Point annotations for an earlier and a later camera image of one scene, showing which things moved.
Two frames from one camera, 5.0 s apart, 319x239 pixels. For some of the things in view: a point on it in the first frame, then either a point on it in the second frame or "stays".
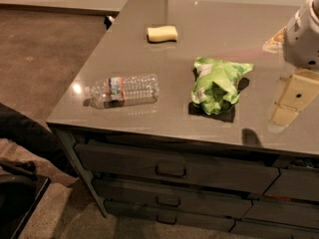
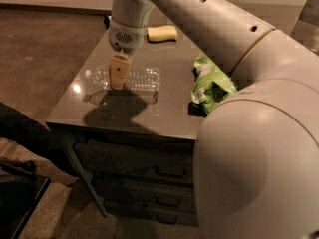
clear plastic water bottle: [123, 90] → [140, 78]
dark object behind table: [108, 21] stays
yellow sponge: [161, 34] stays
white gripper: [304, 39] → [127, 39]
